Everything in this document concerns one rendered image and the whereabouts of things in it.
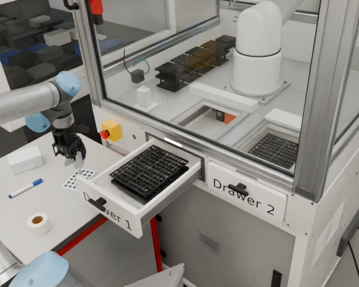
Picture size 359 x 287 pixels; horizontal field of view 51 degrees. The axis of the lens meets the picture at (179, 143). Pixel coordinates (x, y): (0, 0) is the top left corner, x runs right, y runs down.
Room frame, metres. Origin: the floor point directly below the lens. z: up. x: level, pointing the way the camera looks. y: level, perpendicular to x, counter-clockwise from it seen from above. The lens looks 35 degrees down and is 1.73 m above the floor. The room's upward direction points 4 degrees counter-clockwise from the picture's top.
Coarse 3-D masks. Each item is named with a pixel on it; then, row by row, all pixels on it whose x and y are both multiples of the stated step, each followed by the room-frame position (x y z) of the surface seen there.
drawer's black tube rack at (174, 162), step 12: (144, 156) 1.12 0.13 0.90; (156, 156) 1.12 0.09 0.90; (168, 156) 1.11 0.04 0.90; (120, 168) 1.06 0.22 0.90; (132, 168) 1.05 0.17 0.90; (144, 168) 1.05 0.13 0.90; (156, 168) 1.05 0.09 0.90; (168, 168) 1.04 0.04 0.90; (180, 168) 1.04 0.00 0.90; (132, 180) 0.99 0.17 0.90; (144, 180) 0.98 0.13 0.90; (156, 180) 1.02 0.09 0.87; (168, 180) 1.01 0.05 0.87; (132, 192) 0.96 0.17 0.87; (156, 192) 0.95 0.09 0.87
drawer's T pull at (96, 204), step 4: (88, 200) 0.89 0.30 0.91; (92, 200) 0.89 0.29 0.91; (96, 200) 0.89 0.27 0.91; (100, 200) 0.88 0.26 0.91; (104, 200) 0.88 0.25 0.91; (92, 204) 0.88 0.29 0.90; (96, 204) 0.87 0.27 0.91; (100, 204) 0.87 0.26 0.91; (100, 208) 0.85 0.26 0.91; (104, 208) 0.85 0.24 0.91
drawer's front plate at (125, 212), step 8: (80, 176) 0.99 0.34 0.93; (80, 184) 0.98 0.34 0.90; (88, 184) 0.95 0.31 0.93; (80, 192) 0.99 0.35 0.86; (88, 192) 0.95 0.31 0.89; (96, 192) 0.92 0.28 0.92; (104, 192) 0.90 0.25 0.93; (112, 200) 0.86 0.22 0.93; (120, 200) 0.86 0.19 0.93; (96, 208) 0.93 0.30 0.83; (112, 208) 0.87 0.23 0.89; (120, 208) 0.84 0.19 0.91; (128, 208) 0.82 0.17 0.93; (112, 216) 0.88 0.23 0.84; (120, 216) 0.85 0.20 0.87; (128, 216) 0.82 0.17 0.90; (136, 216) 0.80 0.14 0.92; (120, 224) 0.85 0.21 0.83; (136, 224) 0.80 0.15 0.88; (136, 232) 0.80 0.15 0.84
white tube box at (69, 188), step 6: (72, 174) 1.17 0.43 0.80; (84, 174) 1.17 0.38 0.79; (90, 174) 1.16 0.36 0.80; (96, 174) 1.18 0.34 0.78; (72, 180) 1.13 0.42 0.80; (66, 186) 1.11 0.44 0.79; (72, 186) 1.10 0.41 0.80; (66, 192) 1.09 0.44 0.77; (72, 192) 1.08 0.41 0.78; (78, 192) 1.07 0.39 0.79
